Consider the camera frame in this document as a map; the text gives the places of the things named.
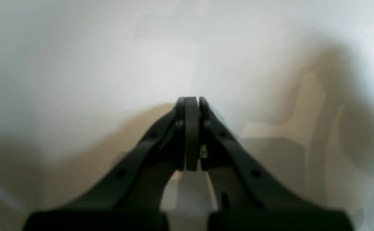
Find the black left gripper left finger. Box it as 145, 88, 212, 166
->
23, 97, 200, 231

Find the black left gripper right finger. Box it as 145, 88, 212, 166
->
199, 97, 353, 231

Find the white T-shirt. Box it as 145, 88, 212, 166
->
0, 0, 374, 231

